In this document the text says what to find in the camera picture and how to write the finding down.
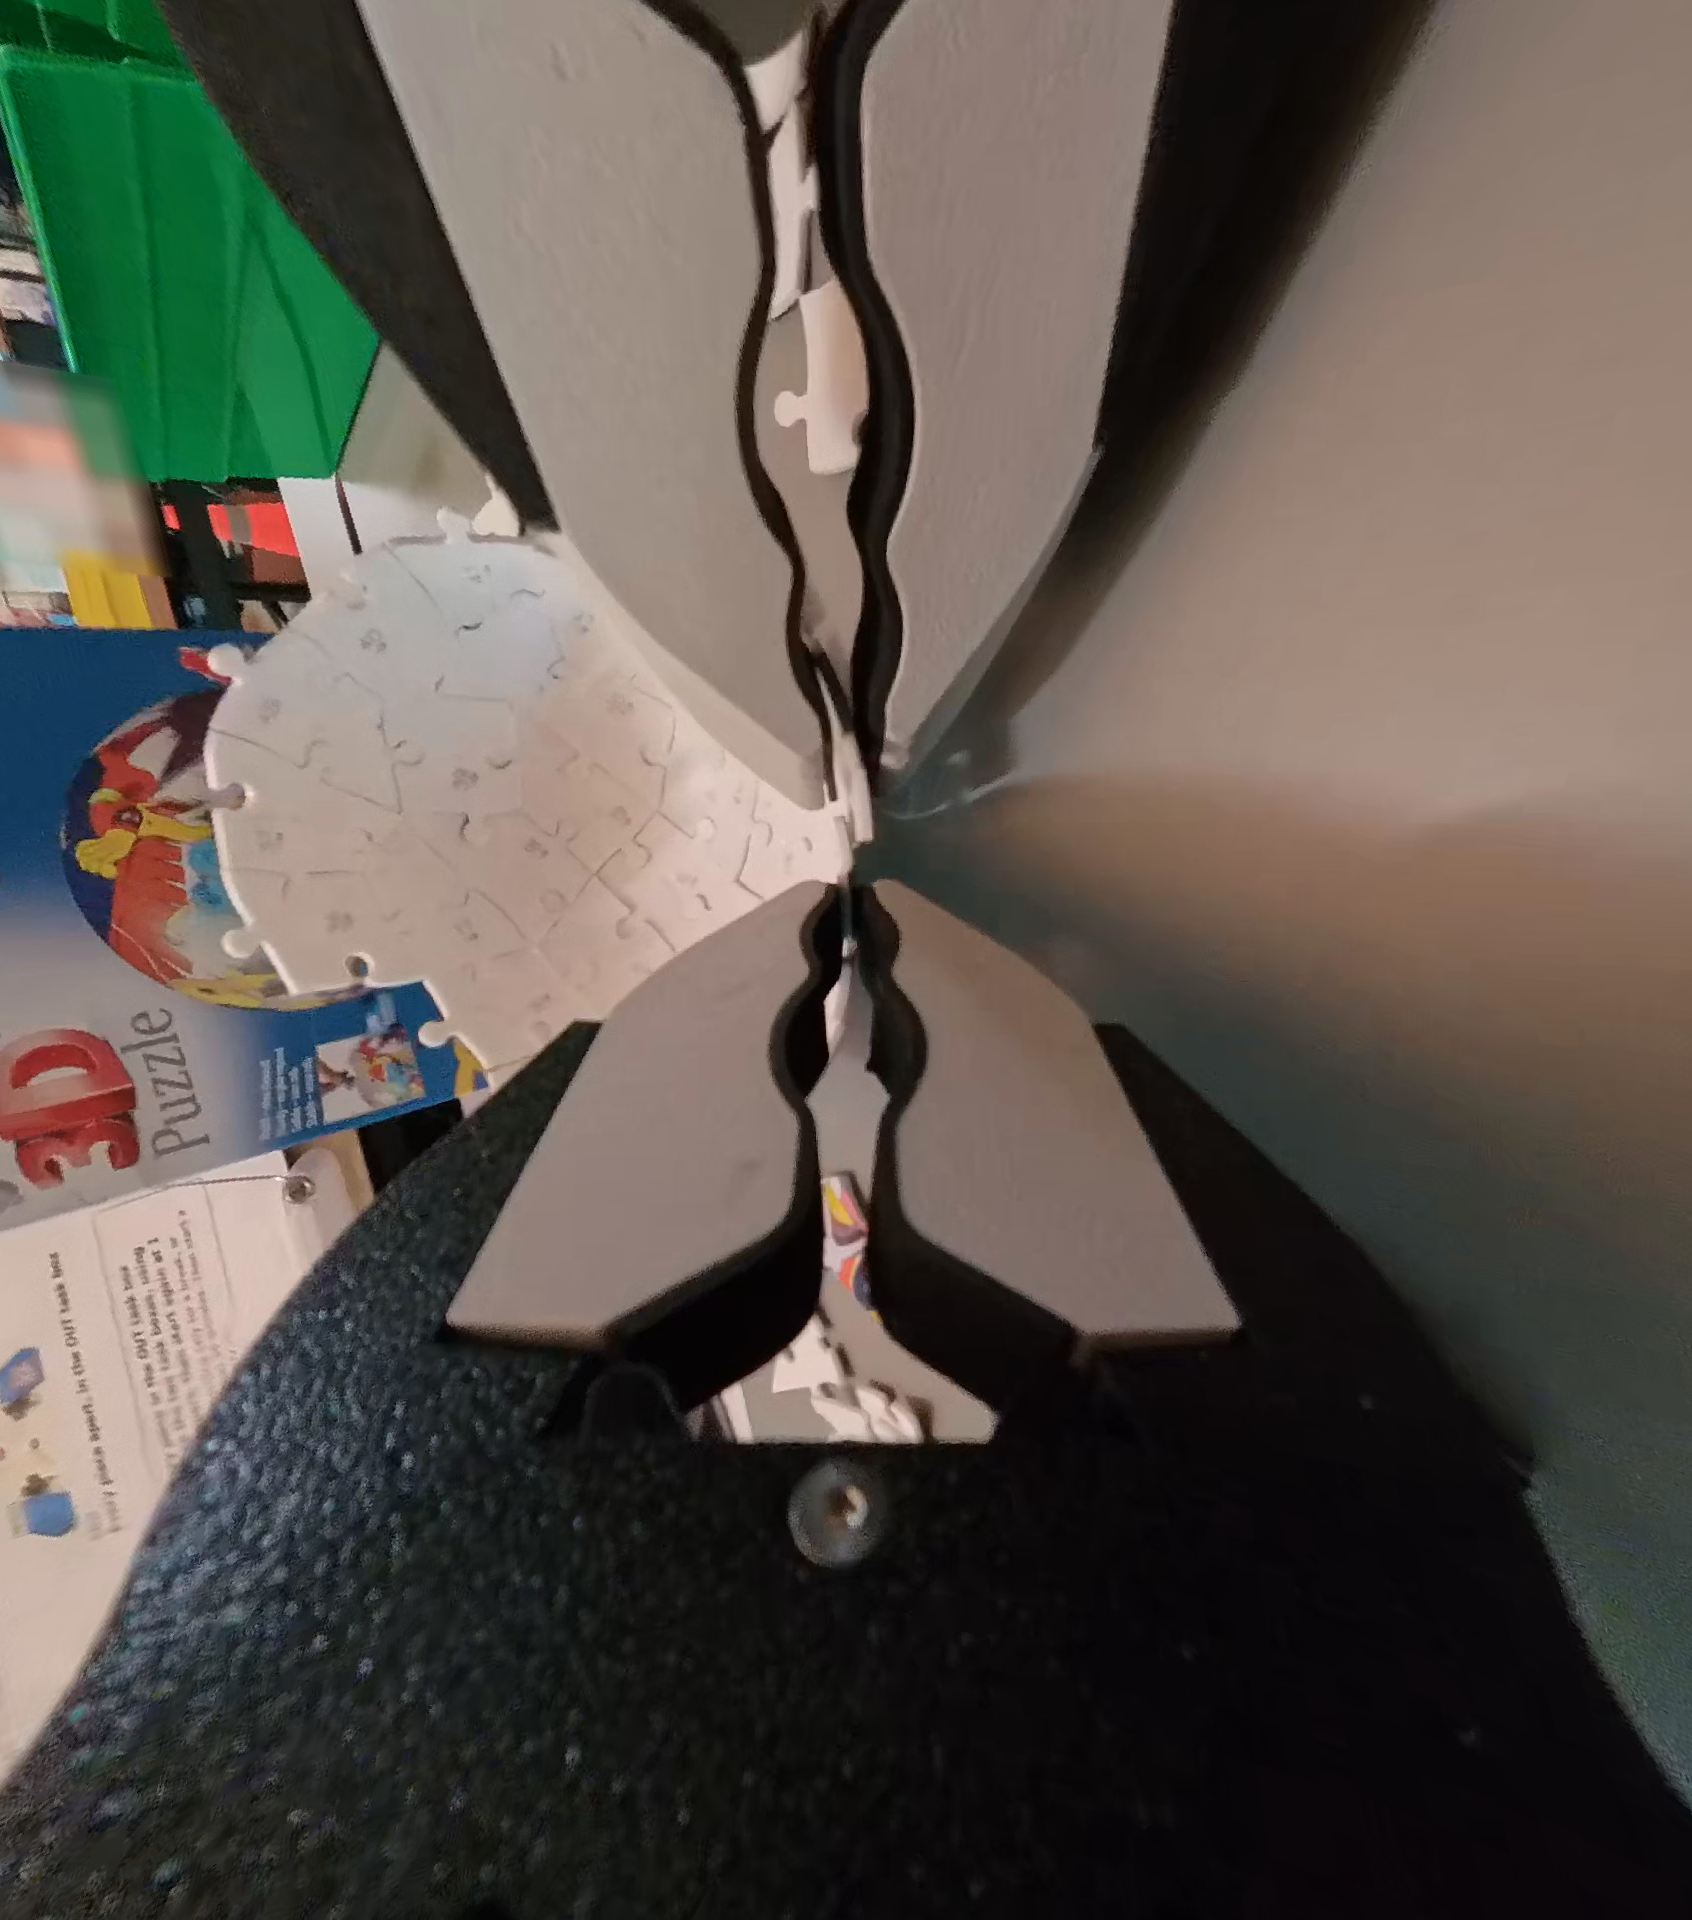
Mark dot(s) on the blue puzzle box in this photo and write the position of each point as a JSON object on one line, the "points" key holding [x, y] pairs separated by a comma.
{"points": [[37, 930]]}

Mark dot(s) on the green plastic bin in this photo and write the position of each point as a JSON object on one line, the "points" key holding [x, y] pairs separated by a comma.
{"points": [[156, 271]]}

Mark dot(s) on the white puzzle piece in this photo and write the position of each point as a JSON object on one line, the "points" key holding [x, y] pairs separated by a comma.
{"points": [[787, 180], [824, 391], [847, 1402]]}

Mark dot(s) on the wooden board with instruction sheet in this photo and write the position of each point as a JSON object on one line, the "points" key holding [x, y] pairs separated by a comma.
{"points": [[21, 1424]]}

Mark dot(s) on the small yellow bin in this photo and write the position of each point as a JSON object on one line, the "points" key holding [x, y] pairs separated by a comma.
{"points": [[119, 592]]}

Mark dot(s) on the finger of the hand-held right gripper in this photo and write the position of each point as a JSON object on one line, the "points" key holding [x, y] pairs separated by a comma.
{"points": [[607, 301], [1011, 301]]}

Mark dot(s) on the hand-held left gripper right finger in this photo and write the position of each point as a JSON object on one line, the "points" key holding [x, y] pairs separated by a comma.
{"points": [[1057, 1184]]}

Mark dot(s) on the partly built puzzle ball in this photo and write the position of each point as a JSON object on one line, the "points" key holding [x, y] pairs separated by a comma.
{"points": [[457, 780]]}

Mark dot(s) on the colourful orange puzzle piece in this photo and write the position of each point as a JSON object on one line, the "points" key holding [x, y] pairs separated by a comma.
{"points": [[847, 1245]]}

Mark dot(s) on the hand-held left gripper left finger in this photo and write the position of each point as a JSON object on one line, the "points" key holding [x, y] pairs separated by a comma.
{"points": [[636, 1170]]}

